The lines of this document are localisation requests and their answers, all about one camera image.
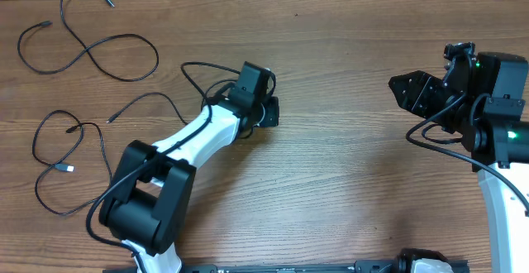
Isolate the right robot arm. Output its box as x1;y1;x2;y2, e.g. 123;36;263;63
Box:
388;42;528;272

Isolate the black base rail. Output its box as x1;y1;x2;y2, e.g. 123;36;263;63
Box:
119;248;470;273

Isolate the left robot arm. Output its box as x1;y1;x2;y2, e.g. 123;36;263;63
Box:
93;62;279;272

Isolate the black thin cable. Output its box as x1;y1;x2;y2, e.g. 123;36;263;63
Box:
16;0;160;83

